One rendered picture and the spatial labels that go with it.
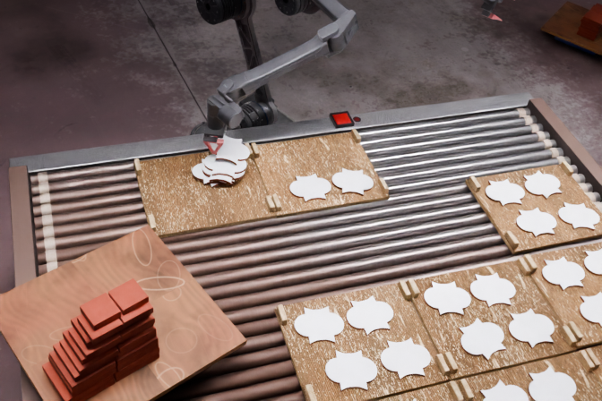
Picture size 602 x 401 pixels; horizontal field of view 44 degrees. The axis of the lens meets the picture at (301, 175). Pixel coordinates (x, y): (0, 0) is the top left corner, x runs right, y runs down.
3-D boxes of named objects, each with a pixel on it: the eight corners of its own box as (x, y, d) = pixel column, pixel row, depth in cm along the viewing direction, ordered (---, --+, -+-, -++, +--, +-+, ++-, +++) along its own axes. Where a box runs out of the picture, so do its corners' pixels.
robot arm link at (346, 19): (368, 34, 248) (364, 14, 239) (336, 57, 246) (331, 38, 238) (294, -37, 270) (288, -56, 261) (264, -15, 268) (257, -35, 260)
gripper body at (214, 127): (227, 120, 252) (227, 103, 247) (223, 140, 245) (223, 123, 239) (208, 117, 252) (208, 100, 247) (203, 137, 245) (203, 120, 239)
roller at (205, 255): (40, 284, 223) (38, 273, 219) (583, 188, 279) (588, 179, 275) (42, 296, 219) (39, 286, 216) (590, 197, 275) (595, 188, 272)
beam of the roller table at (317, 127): (11, 170, 258) (8, 157, 254) (523, 102, 318) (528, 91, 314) (12, 187, 252) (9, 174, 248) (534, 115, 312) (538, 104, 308)
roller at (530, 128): (33, 201, 246) (31, 191, 243) (535, 129, 302) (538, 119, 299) (34, 212, 243) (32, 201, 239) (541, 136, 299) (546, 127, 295)
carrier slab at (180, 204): (133, 166, 257) (133, 162, 255) (247, 149, 269) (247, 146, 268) (151, 240, 233) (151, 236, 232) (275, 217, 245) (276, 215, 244)
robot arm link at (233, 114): (236, 91, 248) (227, 77, 241) (259, 108, 243) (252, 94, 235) (210, 116, 246) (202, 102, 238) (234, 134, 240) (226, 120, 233)
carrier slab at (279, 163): (248, 149, 269) (249, 146, 268) (353, 134, 281) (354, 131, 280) (276, 218, 245) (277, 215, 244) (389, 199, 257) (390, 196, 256)
